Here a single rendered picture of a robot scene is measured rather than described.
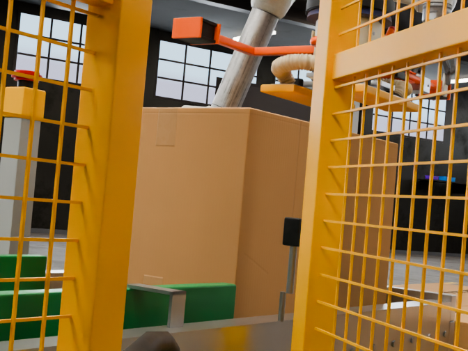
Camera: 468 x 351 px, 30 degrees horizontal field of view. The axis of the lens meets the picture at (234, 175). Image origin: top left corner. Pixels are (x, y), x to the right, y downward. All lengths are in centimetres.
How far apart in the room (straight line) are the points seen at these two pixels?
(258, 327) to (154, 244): 40
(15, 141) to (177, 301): 92
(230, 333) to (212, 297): 15
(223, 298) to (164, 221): 28
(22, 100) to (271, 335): 92
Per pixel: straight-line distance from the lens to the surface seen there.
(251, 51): 236
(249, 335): 134
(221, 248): 158
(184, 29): 215
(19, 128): 205
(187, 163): 164
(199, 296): 140
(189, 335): 121
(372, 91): 210
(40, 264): 177
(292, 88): 215
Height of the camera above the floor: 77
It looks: 2 degrees up
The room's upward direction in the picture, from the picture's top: 5 degrees clockwise
